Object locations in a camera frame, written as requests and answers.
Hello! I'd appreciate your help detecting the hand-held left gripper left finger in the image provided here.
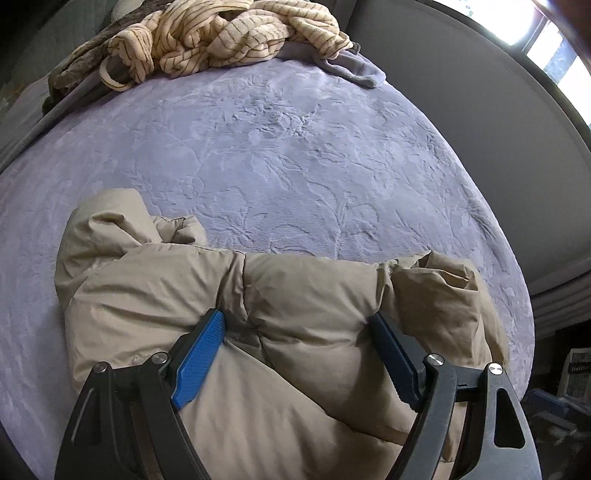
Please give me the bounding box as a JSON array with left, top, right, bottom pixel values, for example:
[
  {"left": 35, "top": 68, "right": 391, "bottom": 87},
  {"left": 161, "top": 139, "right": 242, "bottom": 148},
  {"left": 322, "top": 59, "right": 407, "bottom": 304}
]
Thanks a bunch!
[{"left": 54, "top": 308, "right": 227, "bottom": 480}]

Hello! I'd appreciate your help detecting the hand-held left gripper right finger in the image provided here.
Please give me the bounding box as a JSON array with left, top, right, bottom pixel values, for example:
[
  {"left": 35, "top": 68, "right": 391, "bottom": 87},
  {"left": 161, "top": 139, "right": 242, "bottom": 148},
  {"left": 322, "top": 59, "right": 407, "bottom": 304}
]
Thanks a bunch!
[{"left": 370, "top": 312, "right": 544, "bottom": 480}]

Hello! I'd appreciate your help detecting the beige puffer jacket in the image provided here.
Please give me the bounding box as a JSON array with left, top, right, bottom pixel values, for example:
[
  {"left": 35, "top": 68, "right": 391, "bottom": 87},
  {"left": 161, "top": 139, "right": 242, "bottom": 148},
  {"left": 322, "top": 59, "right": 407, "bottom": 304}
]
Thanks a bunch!
[{"left": 54, "top": 187, "right": 511, "bottom": 480}]

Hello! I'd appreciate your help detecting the blue box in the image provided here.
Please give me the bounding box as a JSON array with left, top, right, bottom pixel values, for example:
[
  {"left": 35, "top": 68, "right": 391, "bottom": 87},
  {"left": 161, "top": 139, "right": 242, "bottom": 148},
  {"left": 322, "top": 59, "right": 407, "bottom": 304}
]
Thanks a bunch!
[{"left": 525, "top": 387, "right": 583, "bottom": 418}]

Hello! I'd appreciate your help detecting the white labelled box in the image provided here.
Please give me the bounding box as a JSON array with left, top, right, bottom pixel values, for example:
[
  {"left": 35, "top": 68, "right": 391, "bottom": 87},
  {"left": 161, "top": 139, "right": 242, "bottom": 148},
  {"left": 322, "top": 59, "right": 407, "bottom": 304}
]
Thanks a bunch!
[{"left": 560, "top": 348, "right": 588, "bottom": 398}]

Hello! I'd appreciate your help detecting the lavender embossed blanket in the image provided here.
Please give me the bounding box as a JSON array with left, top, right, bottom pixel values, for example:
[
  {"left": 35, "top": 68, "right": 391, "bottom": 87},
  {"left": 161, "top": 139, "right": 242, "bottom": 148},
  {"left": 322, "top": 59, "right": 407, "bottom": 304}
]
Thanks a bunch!
[{"left": 0, "top": 51, "right": 536, "bottom": 480}]

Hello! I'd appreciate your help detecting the grey fleece cloth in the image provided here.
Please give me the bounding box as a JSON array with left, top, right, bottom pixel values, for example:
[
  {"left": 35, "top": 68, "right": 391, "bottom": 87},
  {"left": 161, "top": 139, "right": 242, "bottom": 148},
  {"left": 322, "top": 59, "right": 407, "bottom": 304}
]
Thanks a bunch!
[{"left": 0, "top": 41, "right": 387, "bottom": 169}]

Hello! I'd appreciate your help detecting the brown patterned cloth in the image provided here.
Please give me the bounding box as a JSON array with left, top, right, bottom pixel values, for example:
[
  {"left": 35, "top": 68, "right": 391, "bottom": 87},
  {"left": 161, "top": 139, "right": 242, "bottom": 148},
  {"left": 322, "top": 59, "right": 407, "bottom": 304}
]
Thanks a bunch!
[{"left": 43, "top": 13, "right": 155, "bottom": 103}]

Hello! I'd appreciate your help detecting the cream striped garment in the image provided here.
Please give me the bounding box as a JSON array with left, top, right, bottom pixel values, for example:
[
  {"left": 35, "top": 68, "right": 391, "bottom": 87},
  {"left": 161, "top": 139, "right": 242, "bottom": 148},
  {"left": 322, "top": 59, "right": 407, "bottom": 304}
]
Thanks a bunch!
[{"left": 99, "top": 0, "right": 354, "bottom": 91}]

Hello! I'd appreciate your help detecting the bright window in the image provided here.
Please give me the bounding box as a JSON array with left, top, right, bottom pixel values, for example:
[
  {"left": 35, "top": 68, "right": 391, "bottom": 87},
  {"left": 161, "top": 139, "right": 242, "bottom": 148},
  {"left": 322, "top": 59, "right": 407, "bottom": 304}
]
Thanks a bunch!
[{"left": 434, "top": 0, "right": 591, "bottom": 136}]

